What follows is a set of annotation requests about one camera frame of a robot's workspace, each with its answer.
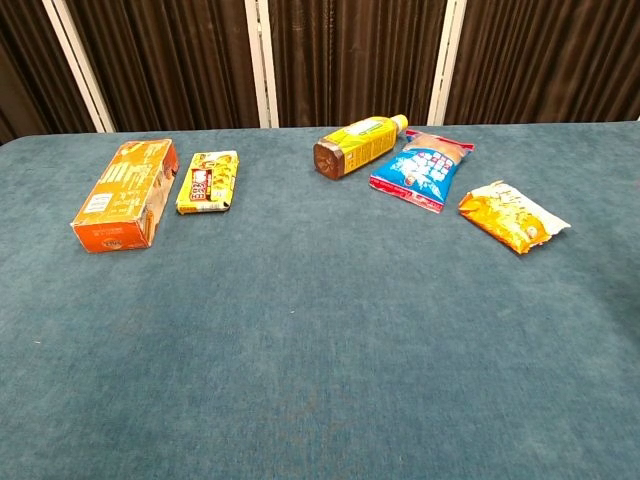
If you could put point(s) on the teal table cloth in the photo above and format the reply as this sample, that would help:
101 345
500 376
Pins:
320 325

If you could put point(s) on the yellow label tea bottle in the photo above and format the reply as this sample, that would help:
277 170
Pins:
357 143

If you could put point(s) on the blue snack bag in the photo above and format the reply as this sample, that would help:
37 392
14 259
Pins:
422 172

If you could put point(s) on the yellow snack pack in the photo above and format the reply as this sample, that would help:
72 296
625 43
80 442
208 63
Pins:
210 182

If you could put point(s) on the dark brown curtain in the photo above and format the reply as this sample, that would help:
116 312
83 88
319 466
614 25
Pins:
550 60
170 60
35 75
355 55

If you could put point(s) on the orange snack bag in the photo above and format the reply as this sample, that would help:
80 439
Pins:
510 215

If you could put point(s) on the orange cardboard box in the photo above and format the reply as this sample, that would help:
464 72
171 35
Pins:
125 195

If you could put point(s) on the white frame post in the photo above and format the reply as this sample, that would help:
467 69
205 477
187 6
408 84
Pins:
262 65
80 67
446 65

